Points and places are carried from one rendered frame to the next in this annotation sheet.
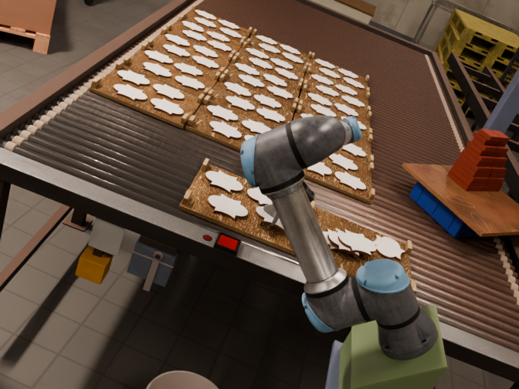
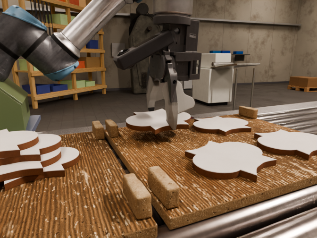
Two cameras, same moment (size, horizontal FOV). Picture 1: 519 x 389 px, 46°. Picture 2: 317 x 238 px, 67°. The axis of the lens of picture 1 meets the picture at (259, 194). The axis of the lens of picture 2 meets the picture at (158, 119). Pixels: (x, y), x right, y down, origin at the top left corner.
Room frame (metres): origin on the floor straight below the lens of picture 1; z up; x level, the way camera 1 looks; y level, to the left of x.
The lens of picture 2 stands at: (2.25, -0.26, 1.10)
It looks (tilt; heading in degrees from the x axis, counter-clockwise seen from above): 14 degrees down; 159
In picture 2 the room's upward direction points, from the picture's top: straight up
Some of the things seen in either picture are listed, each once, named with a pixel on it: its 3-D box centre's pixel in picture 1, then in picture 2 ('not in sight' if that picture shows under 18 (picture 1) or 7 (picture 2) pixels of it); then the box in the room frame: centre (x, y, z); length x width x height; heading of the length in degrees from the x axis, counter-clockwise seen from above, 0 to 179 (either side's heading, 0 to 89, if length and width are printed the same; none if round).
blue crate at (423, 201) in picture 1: (457, 207); not in sight; (2.53, -0.83, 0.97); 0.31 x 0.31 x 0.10; 41
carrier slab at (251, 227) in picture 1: (245, 205); (221, 144); (1.87, 0.03, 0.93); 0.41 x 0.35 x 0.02; 92
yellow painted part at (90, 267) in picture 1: (100, 246); not in sight; (1.58, 0.41, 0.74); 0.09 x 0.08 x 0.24; 93
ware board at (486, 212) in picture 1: (475, 197); not in sight; (2.56, -0.89, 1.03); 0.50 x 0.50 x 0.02; 41
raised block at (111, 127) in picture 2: not in sight; (111, 127); (1.74, -0.17, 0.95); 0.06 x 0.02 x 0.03; 2
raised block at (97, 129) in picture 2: not in sight; (97, 129); (1.75, -0.20, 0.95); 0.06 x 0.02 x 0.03; 1
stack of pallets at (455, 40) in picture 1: (473, 65); not in sight; (8.48, -1.95, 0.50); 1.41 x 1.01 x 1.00; 179
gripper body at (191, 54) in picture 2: not in sight; (173, 50); (1.80, -0.05, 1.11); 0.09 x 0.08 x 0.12; 93
